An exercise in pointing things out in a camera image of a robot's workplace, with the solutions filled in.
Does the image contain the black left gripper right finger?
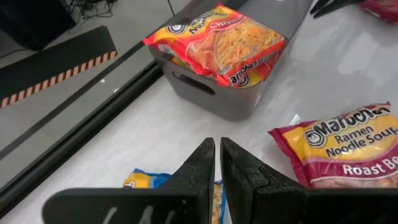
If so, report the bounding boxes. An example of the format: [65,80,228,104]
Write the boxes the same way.
[221,138,398,224]

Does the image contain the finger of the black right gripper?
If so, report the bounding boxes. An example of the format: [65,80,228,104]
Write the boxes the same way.
[313,0,363,19]
[310,0,338,16]

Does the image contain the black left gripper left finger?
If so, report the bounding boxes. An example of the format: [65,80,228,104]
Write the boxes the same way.
[42,138,216,224]

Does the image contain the red roast beef ramen pack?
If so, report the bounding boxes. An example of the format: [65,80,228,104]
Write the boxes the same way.
[357,0,398,24]
[267,101,398,190]

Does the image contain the blue soy sauce ramen pack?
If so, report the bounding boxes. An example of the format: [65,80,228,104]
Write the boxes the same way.
[123,167,228,224]

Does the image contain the orange chicken ramen pack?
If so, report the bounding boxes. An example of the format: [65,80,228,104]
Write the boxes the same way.
[169,55,280,90]
[142,3,286,88]

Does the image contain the grey plastic bin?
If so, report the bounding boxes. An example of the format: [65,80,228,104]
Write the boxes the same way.
[148,46,293,122]

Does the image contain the black hazard-striped floor mat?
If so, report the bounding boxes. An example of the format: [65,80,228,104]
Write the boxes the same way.
[0,25,118,109]

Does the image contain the black equipment case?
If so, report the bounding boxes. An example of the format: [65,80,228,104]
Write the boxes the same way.
[0,0,78,51]

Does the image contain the black cable tangle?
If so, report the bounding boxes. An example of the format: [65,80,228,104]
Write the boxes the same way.
[63,0,118,20]

